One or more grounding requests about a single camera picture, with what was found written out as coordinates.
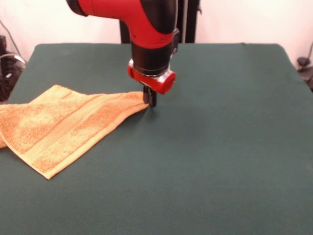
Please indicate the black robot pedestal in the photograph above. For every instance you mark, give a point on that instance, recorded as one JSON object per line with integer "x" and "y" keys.
{"x": 190, "y": 22}

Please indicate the tan terry towel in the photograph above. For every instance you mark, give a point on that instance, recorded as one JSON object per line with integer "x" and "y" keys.
{"x": 61, "y": 127}

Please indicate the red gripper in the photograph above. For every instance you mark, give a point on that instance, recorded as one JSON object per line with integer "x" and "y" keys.
{"x": 165, "y": 84}

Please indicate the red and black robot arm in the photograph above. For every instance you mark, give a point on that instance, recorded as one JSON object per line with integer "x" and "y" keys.
{"x": 146, "y": 24}

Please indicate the dark green table cloth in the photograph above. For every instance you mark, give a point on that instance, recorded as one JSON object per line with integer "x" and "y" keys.
{"x": 195, "y": 159}

